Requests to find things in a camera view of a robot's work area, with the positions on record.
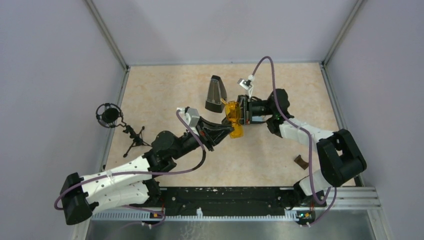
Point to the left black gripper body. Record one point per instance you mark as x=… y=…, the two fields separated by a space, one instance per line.
x=201 y=132

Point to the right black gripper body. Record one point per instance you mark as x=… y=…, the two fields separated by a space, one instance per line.
x=259 y=108

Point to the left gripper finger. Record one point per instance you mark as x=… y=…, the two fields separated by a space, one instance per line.
x=212 y=126
x=216 y=135

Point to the orange sunglasses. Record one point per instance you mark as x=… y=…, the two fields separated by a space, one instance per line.
x=233 y=115

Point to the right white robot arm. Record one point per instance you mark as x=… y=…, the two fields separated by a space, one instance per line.
x=339 y=156

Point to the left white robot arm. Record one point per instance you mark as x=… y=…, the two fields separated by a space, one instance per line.
x=134 y=182

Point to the black metronome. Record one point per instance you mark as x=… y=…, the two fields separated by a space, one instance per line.
x=216 y=92

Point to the small brown holder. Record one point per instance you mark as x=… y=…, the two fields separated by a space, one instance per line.
x=301 y=163

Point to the black microphone on tripod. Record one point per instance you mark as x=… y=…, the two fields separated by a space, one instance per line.
x=110 y=116

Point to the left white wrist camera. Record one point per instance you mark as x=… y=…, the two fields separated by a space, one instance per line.
x=188 y=115

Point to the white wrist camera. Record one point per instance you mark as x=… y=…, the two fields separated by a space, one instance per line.
x=188 y=115
x=247 y=84

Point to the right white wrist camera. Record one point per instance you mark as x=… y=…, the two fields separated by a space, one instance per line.
x=247 y=84

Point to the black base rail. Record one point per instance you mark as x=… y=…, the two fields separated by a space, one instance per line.
x=252 y=201

